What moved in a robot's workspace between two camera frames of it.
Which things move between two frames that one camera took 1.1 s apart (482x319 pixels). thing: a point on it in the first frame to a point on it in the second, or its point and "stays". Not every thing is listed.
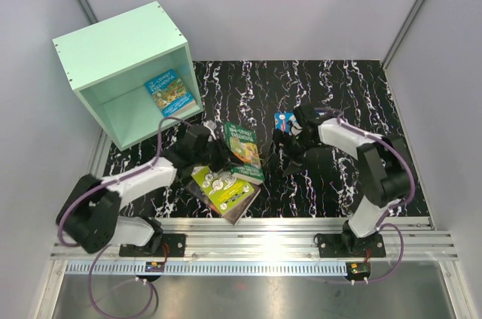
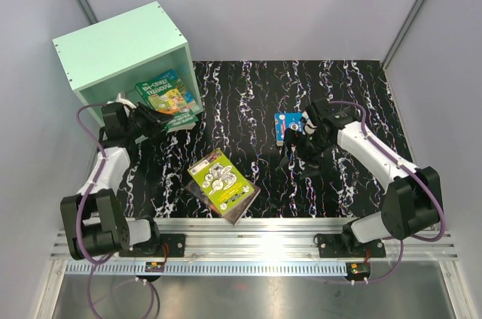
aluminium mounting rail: [282, 239] stays
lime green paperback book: [226, 192] stays
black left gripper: [225, 156] to [154, 127]
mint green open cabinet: [108, 63] stays
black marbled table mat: [254, 92] stays
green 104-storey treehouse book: [245, 144] to [167, 94]
